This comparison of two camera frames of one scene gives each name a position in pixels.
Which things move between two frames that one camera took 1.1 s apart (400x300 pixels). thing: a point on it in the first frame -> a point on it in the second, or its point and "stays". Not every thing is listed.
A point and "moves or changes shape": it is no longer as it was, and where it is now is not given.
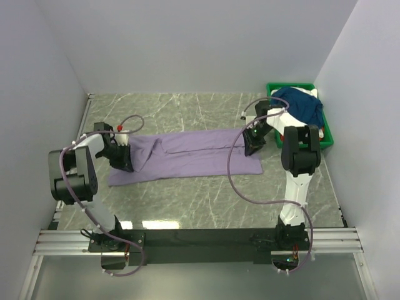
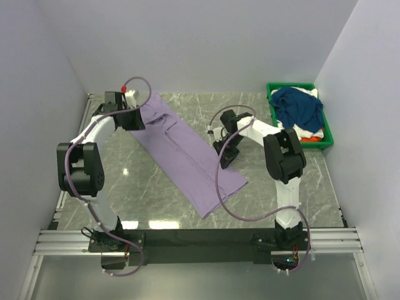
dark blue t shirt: x=305 y=107 stays
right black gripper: x=250 y=145 -> x=226 y=157
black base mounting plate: x=164 y=247 stays
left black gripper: x=125 y=162 -> x=138 y=124
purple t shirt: x=180 y=155 moves or changes shape
